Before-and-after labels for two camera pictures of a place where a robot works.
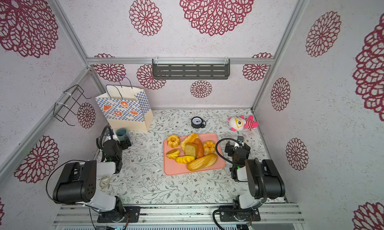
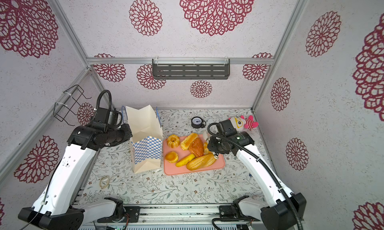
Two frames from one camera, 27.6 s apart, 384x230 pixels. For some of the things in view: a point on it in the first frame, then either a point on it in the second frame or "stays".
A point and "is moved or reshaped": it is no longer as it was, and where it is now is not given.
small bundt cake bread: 173,141 stays
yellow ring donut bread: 209,147 stays
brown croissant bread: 200,151 is moved or reshaped
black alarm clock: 197,122 stays
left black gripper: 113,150 → 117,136
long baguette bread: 203,162 stays
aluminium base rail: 82,214 stays
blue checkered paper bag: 126,108 → 146,138
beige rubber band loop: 108,183 stays
